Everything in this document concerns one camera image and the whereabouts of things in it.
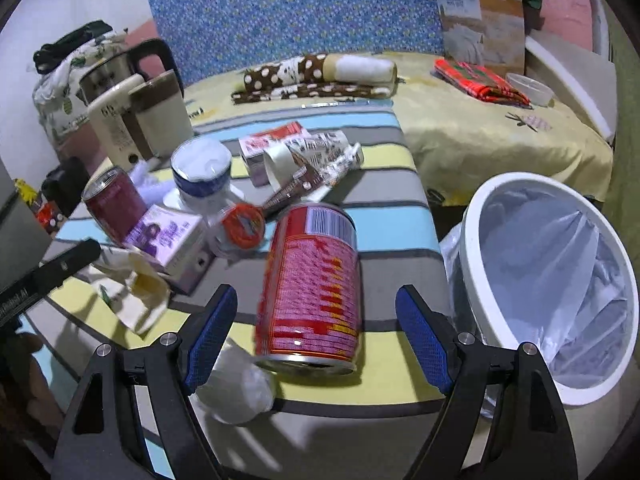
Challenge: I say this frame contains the cream paper bag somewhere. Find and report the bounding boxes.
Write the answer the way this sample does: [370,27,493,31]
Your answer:
[88,247,170,335]

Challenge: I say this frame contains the dark red can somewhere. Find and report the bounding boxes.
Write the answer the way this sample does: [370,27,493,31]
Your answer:
[81,166,148,245]

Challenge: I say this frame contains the white yogurt cup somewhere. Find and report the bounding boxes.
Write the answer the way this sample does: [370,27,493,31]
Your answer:
[170,136,232,214]

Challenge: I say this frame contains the red drink can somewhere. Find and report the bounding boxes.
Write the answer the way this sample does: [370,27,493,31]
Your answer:
[254,203,362,375]

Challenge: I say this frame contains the brown coffee sachet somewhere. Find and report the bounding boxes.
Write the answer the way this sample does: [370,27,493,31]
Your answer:
[262,165,322,217]

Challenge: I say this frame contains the white trash bin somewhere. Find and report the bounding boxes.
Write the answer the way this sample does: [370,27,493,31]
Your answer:
[451,171,640,406]

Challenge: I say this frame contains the left hand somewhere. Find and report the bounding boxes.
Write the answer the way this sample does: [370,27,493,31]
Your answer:
[1,330,64,458]

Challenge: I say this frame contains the white bin liner bag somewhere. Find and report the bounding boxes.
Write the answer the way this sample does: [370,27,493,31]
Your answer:
[439,186,629,418]

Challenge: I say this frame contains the cream electric kettle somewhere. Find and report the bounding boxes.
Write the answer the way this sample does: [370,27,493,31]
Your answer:
[79,38,194,170]

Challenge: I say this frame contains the pineapple print bag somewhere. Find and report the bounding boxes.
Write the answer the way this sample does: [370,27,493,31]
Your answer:
[32,20,127,148]

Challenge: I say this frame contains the red white small carton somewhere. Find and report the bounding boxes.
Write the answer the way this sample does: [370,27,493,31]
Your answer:
[239,122,310,188]

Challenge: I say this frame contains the striped table cover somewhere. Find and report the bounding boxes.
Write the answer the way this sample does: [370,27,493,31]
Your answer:
[24,103,449,479]

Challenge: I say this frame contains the yellow bed sheet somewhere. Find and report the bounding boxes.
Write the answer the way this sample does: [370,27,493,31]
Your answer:
[182,51,615,207]

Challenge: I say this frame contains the blue floral headboard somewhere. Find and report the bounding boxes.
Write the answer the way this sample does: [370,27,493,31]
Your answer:
[148,0,442,84]

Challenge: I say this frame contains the clear plastic bowl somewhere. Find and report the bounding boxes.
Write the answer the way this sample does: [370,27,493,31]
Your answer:
[506,73,553,106]

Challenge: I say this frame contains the red plaid cloth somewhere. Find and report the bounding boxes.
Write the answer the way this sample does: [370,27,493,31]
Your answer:
[434,58,530,108]

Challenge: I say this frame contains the white foam board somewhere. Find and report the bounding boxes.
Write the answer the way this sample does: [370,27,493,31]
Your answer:
[525,30,617,144]

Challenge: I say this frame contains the brown polka dot blanket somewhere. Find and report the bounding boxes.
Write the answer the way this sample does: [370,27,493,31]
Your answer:
[231,53,397,104]

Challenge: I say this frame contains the cardboard bedding box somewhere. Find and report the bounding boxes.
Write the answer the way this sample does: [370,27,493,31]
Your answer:
[436,0,544,76]

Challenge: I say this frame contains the black camera on floor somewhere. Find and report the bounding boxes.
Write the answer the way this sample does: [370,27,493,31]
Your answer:
[41,156,89,218]

